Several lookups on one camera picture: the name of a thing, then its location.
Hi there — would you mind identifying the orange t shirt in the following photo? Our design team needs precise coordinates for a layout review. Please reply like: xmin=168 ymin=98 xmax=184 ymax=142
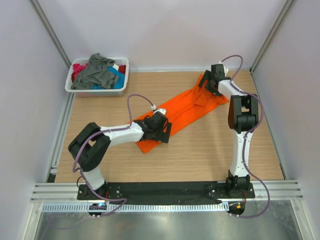
xmin=127 ymin=73 xmax=230 ymax=154

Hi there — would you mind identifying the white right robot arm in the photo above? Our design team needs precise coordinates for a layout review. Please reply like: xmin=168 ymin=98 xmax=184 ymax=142
xmin=198 ymin=63 xmax=260 ymax=198

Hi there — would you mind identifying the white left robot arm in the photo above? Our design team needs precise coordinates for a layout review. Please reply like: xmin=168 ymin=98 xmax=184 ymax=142
xmin=68 ymin=108 xmax=172 ymax=200

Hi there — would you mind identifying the blue t shirt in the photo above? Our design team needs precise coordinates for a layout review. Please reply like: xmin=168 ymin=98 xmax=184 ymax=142
xmin=108 ymin=66 xmax=125 ymax=89

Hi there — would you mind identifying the dark red t shirt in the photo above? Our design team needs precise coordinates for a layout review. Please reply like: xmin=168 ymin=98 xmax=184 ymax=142
xmin=118 ymin=65 xmax=127 ymax=75

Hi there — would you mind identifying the white plastic laundry basket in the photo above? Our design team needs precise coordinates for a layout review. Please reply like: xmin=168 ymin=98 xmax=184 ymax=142
xmin=64 ymin=57 xmax=130 ymax=97

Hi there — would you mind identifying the white garment in basket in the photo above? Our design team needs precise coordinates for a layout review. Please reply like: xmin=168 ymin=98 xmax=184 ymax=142
xmin=112 ymin=63 xmax=119 ymax=71

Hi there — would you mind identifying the grey t shirt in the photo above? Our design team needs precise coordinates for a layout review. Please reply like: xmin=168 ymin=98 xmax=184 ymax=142
xmin=71 ymin=53 xmax=116 ymax=90

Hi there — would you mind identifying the pink t shirt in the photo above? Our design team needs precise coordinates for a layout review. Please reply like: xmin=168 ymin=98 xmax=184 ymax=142
xmin=72 ymin=63 xmax=88 ymax=75

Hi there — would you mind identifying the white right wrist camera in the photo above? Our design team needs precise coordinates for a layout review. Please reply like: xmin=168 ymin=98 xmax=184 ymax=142
xmin=223 ymin=66 xmax=229 ymax=75

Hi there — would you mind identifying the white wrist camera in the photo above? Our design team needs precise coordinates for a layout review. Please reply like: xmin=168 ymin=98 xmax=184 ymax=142
xmin=223 ymin=66 xmax=229 ymax=75
xmin=151 ymin=104 xmax=167 ymax=116

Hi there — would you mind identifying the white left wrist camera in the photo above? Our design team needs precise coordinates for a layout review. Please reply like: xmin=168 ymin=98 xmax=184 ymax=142
xmin=151 ymin=104 xmax=167 ymax=116

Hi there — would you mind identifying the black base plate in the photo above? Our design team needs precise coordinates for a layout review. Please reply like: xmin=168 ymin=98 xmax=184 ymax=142
xmin=76 ymin=180 xmax=256 ymax=206

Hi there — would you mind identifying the slotted white cable duct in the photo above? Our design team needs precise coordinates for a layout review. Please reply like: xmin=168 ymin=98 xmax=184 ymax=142
xmin=42 ymin=202 xmax=229 ymax=213

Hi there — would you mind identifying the aluminium front rail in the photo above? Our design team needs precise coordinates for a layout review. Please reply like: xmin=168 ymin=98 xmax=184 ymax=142
xmin=30 ymin=180 xmax=304 ymax=203

